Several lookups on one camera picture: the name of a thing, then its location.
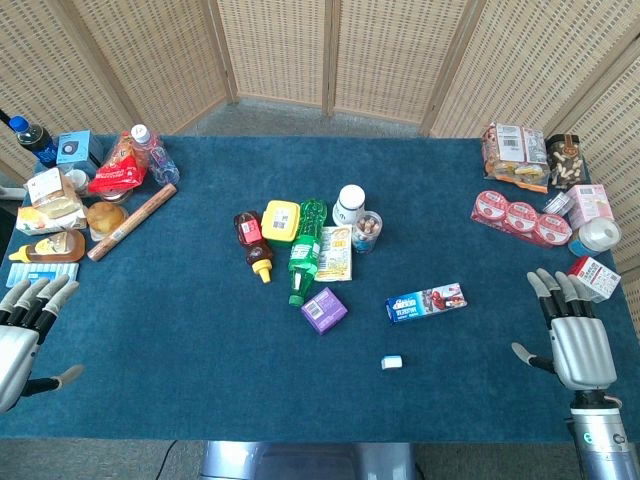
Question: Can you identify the light blue flat pack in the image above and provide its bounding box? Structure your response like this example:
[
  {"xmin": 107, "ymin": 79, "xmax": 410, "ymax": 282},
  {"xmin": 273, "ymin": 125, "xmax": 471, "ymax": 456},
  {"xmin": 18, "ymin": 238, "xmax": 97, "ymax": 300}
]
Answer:
[{"xmin": 5, "ymin": 262, "xmax": 81, "ymax": 288}]

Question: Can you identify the white orange snack bag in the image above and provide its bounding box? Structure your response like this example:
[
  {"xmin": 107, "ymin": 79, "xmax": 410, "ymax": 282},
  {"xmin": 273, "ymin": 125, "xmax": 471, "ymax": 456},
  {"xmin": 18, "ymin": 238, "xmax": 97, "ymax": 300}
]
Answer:
[{"xmin": 15, "ymin": 204, "xmax": 88, "ymax": 237}]

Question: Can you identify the light blue device box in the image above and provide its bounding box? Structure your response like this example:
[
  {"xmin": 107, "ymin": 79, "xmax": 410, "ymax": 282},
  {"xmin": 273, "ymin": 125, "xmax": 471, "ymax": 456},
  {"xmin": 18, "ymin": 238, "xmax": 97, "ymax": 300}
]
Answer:
[{"xmin": 55, "ymin": 130, "xmax": 104, "ymax": 179}]

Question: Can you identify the blue table cloth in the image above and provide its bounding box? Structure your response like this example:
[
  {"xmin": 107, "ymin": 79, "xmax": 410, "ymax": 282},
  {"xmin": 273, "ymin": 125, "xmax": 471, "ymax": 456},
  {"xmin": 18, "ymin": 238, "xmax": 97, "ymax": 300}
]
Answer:
[{"xmin": 0, "ymin": 133, "xmax": 640, "ymax": 443}]

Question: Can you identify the dark soda bottle blue cap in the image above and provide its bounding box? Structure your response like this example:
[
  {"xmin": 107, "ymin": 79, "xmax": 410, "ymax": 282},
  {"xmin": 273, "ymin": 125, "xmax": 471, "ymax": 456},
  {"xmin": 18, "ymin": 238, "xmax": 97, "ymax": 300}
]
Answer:
[{"xmin": 8, "ymin": 115, "xmax": 59, "ymax": 169}]

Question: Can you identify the purple square box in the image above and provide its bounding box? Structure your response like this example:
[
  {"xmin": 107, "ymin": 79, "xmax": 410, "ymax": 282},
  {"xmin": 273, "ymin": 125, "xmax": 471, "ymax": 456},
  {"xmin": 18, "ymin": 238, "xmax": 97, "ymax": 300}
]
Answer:
[{"xmin": 300, "ymin": 286, "xmax": 349, "ymax": 336}]

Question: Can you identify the wrapped sandwich bread pack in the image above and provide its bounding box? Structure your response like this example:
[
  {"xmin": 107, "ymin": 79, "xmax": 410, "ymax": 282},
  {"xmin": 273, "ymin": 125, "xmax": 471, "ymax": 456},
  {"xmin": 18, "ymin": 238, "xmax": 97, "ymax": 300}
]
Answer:
[{"xmin": 25, "ymin": 167, "xmax": 84, "ymax": 220}]

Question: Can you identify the brown syrup bottle red label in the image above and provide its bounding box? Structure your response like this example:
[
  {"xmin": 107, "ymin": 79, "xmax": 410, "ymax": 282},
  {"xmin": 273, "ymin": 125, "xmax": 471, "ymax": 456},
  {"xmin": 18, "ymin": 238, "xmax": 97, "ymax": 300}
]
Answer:
[{"xmin": 233, "ymin": 210, "xmax": 275, "ymax": 285}]

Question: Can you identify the white supplement bottle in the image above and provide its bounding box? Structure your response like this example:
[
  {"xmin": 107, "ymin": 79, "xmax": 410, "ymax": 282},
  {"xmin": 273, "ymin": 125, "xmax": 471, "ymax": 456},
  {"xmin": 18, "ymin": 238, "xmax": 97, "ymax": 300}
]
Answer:
[{"xmin": 332, "ymin": 184, "xmax": 367, "ymax": 229}]

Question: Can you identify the small white cup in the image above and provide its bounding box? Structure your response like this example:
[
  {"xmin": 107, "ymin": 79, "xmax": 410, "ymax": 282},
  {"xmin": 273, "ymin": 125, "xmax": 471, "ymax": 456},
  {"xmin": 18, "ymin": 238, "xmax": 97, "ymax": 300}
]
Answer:
[{"xmin": 65, "ymin": 168, "xmax": 91, "ymax": 196}]

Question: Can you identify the yellow container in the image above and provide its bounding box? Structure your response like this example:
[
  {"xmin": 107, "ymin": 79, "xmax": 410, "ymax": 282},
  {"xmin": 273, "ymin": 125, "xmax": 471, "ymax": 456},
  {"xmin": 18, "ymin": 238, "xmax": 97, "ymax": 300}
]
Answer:
[{"xmin": 260, "ymin": 199, "xmax": 302, "ymax": 243}]

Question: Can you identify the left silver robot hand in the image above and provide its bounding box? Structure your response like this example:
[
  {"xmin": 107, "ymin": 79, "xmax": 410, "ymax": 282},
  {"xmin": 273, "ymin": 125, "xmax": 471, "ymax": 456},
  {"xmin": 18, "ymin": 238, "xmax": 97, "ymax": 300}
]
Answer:
[{"xmin": 0, "ymin": 274, "xmax": 86, "ymax": 414}]

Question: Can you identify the yellow white snack packet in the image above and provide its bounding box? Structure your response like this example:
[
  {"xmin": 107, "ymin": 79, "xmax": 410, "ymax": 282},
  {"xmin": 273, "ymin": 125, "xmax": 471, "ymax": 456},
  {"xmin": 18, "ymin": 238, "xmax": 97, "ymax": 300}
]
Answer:
[{"xmin": 314, "ymin": 224, "xmax": 354, "ymax": 283}]

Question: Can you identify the red and blue paper box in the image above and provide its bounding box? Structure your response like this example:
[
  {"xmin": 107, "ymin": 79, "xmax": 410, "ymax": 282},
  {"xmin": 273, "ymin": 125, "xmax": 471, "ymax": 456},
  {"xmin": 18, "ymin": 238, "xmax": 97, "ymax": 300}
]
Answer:
[{"xmin": 384, "ymin": 282, "xmax": 469, "ymax": 326}]

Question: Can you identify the red triple cup pack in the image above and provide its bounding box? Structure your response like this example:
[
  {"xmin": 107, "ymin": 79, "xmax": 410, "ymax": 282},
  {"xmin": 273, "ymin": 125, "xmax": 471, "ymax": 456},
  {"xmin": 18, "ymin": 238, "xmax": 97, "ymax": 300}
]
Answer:
[{"xmin": 470, "ymin": 190, "xmax": 573, "ymax": 249}]

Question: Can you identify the packaged bread bag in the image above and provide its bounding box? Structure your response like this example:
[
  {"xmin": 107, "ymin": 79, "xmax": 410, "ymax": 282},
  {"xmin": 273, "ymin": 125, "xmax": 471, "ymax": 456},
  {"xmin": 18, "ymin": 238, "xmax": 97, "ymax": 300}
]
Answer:
[{"xmin": 481, "ymin": 122, "xmax": 550, "ymax": 195}]

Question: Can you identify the small silver can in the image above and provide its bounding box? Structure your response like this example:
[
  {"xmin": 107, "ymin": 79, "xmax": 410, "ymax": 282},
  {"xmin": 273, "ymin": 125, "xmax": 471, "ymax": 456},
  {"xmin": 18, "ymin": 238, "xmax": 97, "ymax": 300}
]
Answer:
[{"xmin": 542, "ymin": 191, "xmax": 572, "ymax": 217}]

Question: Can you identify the white lid blue jar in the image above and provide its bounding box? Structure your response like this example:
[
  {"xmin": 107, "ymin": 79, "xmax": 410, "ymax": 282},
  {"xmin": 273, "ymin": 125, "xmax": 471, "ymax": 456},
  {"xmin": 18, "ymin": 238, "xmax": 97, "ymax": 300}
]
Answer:
[{"xmin": 567, "ymin": 217, "xmax": 622, "ymax": 259}]

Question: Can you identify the green plastic bottle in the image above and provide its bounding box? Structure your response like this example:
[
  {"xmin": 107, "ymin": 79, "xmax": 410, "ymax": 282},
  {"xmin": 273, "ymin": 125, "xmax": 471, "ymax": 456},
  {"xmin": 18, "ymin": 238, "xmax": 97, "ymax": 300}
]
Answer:
[{"xmin": 287, "ymin": 198, "xmax": 329, "ymax": 308}]

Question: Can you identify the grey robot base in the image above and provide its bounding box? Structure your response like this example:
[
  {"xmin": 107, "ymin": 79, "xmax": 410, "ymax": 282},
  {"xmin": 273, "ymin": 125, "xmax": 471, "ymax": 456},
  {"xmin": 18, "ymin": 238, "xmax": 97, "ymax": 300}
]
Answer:
[{"xmin": 199, "ymin": 440, "xmax": 418, "ymax": 480}]

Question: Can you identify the brown mushroom biscuit jar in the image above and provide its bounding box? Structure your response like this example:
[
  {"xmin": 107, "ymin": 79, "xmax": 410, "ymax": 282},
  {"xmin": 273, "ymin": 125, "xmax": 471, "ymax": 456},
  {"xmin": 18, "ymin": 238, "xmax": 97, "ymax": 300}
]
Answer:
[{"xmin": 543, "ymin": 133, "xmax": 586, "ymax": 192}]

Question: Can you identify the red white small box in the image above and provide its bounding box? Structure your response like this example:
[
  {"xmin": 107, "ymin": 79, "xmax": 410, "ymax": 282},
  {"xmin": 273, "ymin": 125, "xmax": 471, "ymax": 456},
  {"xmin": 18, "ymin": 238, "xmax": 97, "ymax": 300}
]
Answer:
[{"xmin": 567, "ymin": 255, "xmax": 622, "ymax": 304}]

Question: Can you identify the wrapped muffin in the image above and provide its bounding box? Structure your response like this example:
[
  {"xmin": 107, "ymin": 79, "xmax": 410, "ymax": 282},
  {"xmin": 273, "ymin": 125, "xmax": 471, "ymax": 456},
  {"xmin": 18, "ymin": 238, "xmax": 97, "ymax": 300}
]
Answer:
[{"xmin": 86, "ymin": 200, "xmax": 129, "ymax": 242}]

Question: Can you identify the honey bottle yellow cap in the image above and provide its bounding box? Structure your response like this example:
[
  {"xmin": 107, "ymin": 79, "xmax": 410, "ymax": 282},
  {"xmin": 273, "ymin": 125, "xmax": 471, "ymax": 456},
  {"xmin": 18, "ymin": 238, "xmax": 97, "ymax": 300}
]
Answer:
[{"xmin": 8, "ymin": 229, "xmax": 87, "ymax": 264}]

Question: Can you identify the red snack bag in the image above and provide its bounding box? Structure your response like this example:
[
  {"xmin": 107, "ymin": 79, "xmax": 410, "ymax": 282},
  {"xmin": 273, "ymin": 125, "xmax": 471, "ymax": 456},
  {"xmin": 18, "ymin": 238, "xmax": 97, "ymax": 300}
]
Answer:
[{"xmin": 88, "ymin": 131, "xmax": 150, "ymax": 195}]

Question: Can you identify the woven folding screen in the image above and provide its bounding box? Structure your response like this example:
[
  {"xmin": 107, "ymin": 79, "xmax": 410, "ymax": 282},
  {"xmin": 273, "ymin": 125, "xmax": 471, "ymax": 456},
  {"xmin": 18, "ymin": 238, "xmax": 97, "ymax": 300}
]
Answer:
[{"xmin": 0, "ymin": 0, "xmax": 640, "ymax": 274}]

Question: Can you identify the clear water bottle white cap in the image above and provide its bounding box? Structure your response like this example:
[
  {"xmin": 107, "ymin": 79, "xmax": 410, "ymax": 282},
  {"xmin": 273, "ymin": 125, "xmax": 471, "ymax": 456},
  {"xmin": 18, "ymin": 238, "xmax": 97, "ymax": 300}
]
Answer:
[{"xmin": 130, "ymin": 123, "xmax": 181, "ymax": 187}]

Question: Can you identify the clear cup of biscuit sticks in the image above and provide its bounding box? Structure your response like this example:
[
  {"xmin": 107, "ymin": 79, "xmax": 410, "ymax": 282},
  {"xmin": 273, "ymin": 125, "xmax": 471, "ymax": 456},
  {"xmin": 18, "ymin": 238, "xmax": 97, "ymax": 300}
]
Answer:
[{"xmin": 351, "ymin": 209, "xmax": 384, "ymax": 256}]

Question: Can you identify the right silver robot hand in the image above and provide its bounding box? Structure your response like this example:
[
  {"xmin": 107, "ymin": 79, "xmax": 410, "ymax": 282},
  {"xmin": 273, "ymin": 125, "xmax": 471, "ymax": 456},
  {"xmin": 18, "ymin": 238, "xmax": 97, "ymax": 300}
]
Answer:
[{"xmin": 511, "ymin": 268, "xmax": 623, "ymax": 408}]

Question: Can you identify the pink paper box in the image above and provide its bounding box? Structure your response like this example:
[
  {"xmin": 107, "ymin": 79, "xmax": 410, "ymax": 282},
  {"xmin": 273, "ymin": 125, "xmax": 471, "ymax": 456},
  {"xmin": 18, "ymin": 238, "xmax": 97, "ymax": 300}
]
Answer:
[{"xmin": 565, "ymin": 184, "xmax": 615, "ymax": 231}]

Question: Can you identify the brown long cylinder roll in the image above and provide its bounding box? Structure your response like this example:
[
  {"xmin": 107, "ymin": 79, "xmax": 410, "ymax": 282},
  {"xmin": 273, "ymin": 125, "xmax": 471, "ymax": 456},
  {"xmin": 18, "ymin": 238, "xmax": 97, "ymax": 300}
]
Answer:
[{"xmin": 86, "ymin": 183, "xmax": 179, "ymax": 263}]

